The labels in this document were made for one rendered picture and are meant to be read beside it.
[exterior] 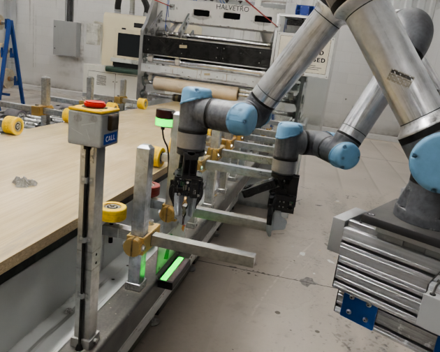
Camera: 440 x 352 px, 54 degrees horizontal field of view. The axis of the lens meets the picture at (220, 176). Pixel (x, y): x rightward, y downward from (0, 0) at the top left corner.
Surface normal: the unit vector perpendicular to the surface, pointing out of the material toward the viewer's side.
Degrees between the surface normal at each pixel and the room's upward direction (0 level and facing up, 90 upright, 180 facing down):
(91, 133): 90
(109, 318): 0
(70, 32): 90
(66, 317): 0
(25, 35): 90
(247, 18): 90
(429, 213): 72
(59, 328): 0
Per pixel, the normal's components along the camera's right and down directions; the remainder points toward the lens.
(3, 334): 0.96, 0.18
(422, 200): -0.66, -0.20
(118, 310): 0.12, -0.96
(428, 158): -0.40, 0.29
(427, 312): -0.66, 0.12
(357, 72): -0.19, 0.24
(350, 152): 0.25, 0.29
